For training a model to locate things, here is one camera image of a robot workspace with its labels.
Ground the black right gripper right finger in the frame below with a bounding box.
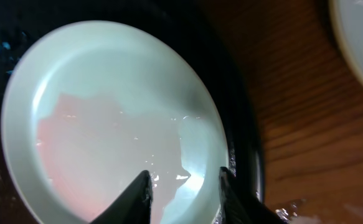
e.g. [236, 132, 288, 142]
[219, 167, 286, 224]

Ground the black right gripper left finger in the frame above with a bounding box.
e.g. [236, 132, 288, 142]
[91, 170, 153, 224]

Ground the light green plate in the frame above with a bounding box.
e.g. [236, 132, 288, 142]
[329, 0, 363, 86]
[1, 21, 229, 223]

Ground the round black tray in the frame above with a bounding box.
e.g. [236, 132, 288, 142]
[0, 0, 265, 223]

